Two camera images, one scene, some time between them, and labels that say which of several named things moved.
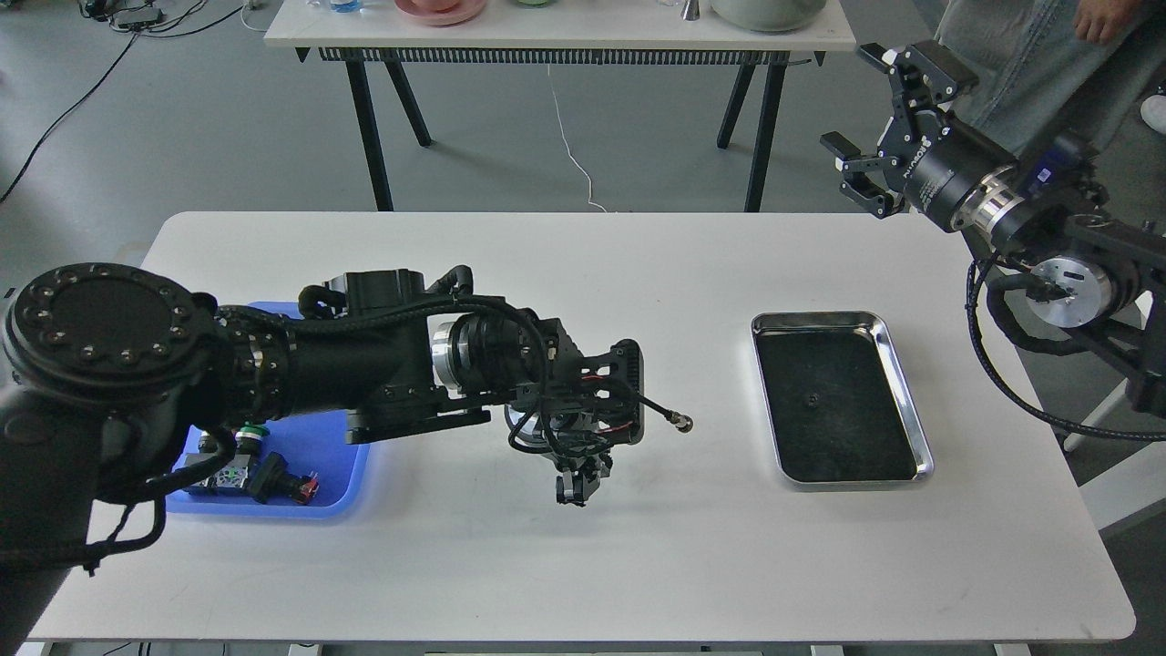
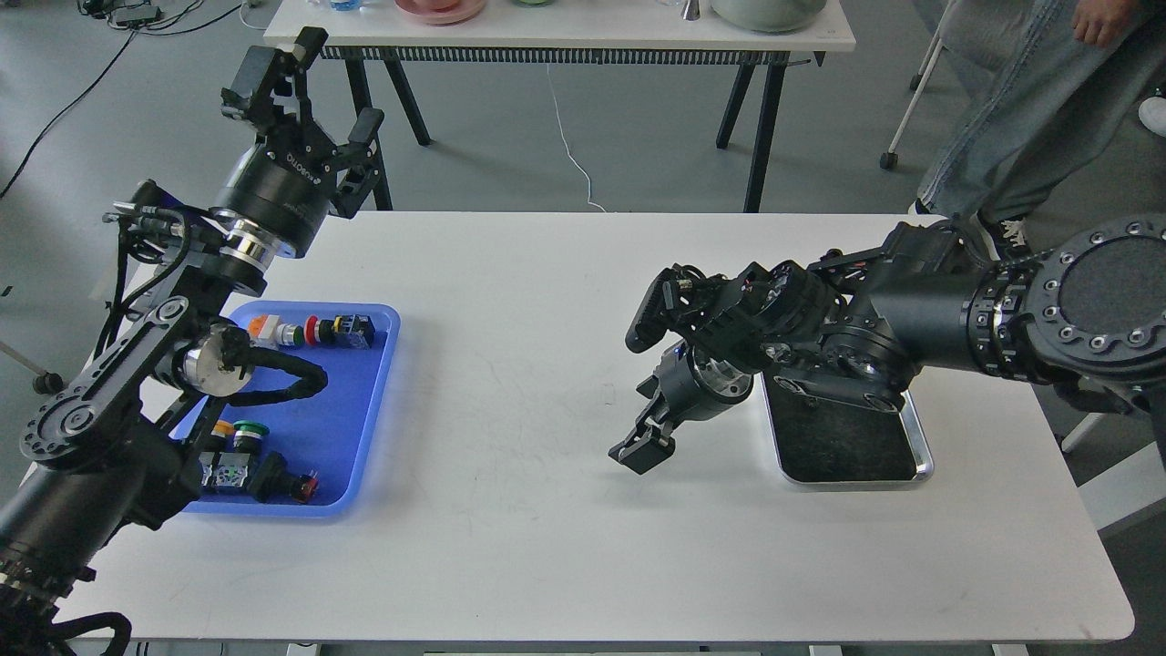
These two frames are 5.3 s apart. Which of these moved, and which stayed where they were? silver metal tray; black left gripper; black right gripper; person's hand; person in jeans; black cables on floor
Moved: black right gripper; black left gripper
Stayed: person's hand; black cables on floor; person in jeans; silver metal tray
